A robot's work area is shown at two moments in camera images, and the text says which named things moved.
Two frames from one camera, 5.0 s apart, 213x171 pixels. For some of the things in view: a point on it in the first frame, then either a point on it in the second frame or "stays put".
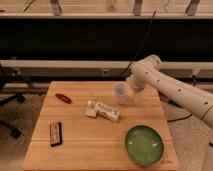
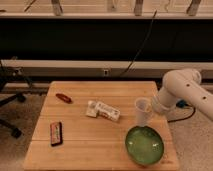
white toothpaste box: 95,108 stays put
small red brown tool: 64,98 stays put
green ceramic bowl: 143,144 stays put
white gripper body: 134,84 → 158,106
